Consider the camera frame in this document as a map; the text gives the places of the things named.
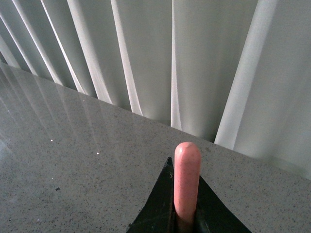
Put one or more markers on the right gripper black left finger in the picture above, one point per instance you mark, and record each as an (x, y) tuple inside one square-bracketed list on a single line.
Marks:
[(158, 213)]

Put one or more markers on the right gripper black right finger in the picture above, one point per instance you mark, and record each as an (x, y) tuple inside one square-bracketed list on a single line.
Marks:
[(212, 216)]

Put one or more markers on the pink plastic chopstick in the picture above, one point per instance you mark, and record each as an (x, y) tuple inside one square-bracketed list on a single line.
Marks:
[(187, 163)]

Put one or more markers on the white pleated curtain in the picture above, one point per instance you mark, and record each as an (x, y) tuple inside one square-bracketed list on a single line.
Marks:
[(234, 72)]

